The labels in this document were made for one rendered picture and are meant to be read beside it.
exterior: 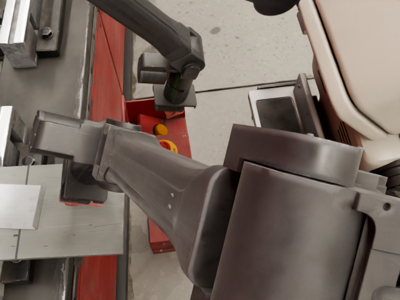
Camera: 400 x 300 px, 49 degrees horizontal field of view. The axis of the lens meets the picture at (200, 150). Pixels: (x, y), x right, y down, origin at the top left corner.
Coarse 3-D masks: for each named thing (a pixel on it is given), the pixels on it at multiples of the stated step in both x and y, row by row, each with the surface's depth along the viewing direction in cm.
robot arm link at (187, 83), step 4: (168, 72) 94; (172, 72) 94; (168, 76) 98; (172, 76) 96; (176, 76) 95; (168, 80) 98; (172, 80) 97; (176, 80) 96; (180, 80) 96; (184, 80) 96; (188, 80) 96; (192, 80) 98; (172, 84) 98; (176, 84) 97; (180, 84) 97; (184, 84) 97; (188, 84) 97; (176, 88) 98; (180, 88) 98; (184, 88) 98; (188, 88) 99
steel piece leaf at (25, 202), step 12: (0, 192) 81; (12, 192) 81; (24, 192) 81; (36, 192) 81; (0, 204) 80; (12, 204) 80; (24, 204) 80; (36, 204) 80; (0, 216) 79; (12, 216) 79; (24, 216) 79; (36, 216) 78; (0, 228) 78; (12, 228) 78; (24, 228) 78; (36, 228) 78
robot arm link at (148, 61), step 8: (144, 56) 92; (152, 56) 92; (160, 56) 93; (144, 64) 91; (152, 64) 92; (160, 64) 92; (168, 64) 92; (184, 64) 89; (192, 64) 88; (144, 72) 93; (152, 72) 93; (160, 72) 94; (176, 72) 93; (184, 72) 89; (192, 72) 90; (144, 80) 94; (152, 80) 94; (160, 80) 95
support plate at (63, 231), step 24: (0, 168) 84; (24, 168) 84; (48, 168) 84; (48, 192) 81; (48, 216) 79; (72, 216) 79; (96, 216) 79; (120, 216) 79; (0, 240) 77; (24, 240) 77; (48, 240) 77; (72, 240) 77; (96, 240) 77; (120, 240) 77
